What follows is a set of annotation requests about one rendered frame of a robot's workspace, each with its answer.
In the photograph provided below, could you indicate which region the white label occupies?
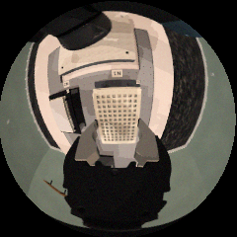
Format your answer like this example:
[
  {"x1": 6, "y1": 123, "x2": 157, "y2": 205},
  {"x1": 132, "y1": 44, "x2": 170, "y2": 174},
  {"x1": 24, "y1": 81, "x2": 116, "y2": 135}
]
[
  {"x1": 63, "y1": 80, "x2": 69, "y2": 88},
  {"x1": 112, "y1": 70, "x2": 122, "y2": 77}
]

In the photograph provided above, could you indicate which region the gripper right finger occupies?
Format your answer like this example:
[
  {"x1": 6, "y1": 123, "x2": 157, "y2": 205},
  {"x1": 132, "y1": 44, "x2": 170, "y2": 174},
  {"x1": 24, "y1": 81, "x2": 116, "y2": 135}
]
[{"x1": 134, "y1": 118, "x2": 172, "y2": 193}]

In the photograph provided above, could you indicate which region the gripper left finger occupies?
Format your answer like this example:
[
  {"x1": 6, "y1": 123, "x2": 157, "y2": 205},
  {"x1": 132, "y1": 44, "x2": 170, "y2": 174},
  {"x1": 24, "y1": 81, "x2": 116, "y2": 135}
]
[{"x1": 62, "y1": 119, "x2": 100, "y2": 189}]

